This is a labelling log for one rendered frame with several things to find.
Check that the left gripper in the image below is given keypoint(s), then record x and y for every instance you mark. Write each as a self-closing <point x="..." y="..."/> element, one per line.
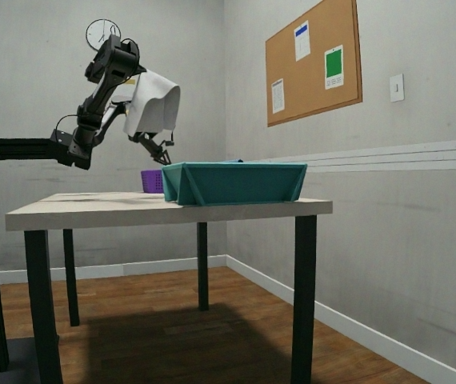
<point x="157" y="153"/>

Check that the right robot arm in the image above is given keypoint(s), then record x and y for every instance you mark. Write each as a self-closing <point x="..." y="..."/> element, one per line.
<point x="119" y="62"/>

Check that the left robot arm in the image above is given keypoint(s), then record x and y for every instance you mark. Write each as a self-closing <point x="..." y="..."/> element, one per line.
<point x="115" y="108"/>

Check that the white textured towel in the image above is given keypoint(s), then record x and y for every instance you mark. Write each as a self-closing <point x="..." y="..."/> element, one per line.
<point x="154" y="105"/>

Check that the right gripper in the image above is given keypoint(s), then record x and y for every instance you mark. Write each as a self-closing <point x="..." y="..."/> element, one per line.
<point x="140" y="69"/>

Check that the teal plastic tub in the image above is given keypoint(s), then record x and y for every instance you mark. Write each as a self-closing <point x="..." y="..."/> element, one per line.
<point x="232" y="183"/>

